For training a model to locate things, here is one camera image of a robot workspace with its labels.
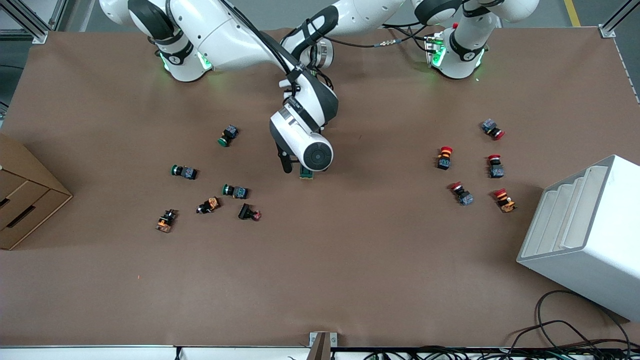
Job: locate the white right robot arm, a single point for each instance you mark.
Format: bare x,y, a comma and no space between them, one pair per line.
225,35

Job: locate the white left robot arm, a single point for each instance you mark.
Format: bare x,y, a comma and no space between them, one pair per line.
465,50

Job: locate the green mushroom push button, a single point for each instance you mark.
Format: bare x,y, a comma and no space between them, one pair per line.
186,172
237,191
229,134

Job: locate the black square push button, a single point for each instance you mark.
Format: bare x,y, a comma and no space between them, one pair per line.
246,212

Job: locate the red emergency stop orange block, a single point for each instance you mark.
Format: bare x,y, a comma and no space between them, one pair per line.
444,159
505,201

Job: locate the red emergency stop blue block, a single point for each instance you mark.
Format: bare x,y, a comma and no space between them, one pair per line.
491,128
496,169
462,194

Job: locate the brown cardboard box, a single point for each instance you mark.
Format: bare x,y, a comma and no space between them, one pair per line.
25,200

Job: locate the white stepped sorting rack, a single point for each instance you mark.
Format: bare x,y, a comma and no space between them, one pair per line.
595,250

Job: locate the black selector switch orange block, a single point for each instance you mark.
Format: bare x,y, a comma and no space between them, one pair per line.
210,204
166,221

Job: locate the small metal bracket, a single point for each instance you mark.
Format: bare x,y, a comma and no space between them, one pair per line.
322,344

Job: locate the white table edge rail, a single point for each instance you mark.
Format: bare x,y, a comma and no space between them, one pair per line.
90,352

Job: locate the aluminium frame post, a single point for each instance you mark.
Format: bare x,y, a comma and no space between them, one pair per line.
35,32
612,25

